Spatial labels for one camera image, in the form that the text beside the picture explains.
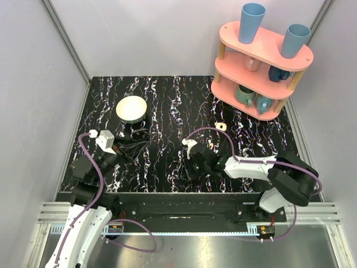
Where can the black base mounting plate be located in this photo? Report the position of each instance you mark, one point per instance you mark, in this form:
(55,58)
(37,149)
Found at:
(232,207)

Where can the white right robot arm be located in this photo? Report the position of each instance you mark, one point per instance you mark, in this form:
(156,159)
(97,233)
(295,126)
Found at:
(292,181)

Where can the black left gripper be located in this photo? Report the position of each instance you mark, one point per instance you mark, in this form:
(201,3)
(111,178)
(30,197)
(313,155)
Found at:
(122,151)

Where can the green ceramic mug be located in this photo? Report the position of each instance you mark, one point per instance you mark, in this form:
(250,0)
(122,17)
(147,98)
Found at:
(245,95)

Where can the light blue mug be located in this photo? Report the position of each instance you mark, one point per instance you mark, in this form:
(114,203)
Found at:
(263,104)

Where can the dark blue mug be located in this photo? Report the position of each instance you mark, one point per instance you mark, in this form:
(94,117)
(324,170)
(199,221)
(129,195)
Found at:
(276,74)

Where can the pink three-tier shelf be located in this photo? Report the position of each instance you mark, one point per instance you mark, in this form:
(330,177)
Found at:
(230,70)

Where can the right blue plastic cup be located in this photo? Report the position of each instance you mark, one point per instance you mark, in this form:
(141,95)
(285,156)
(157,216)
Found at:
(294,39)

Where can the white earbud case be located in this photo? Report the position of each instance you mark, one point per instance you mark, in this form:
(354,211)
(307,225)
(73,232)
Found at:
(221,126)

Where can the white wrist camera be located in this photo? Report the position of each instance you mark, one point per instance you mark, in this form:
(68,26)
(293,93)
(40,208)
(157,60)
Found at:
(189,143)
(104,139)

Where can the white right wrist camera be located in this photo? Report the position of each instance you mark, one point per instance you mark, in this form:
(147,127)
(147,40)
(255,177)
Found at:
(189,143)

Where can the pink mug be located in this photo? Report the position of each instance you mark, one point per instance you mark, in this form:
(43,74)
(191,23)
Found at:
(252,64)

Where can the left blue plastic cup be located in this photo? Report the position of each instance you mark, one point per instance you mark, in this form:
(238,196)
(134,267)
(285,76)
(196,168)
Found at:
(251,17)

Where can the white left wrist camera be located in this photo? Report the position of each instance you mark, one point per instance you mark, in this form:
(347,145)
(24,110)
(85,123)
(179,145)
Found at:
(104,139)

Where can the blue plastic cup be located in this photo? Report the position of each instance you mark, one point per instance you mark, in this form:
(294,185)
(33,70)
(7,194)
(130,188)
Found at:
(294,39)
(251,17)

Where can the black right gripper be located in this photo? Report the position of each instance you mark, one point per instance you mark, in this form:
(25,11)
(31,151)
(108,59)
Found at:
(187,170)

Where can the cream and green bowl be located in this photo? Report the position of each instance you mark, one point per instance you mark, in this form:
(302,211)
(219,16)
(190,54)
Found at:
(131,109)

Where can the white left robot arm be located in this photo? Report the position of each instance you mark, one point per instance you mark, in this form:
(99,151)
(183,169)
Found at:
(91,208)

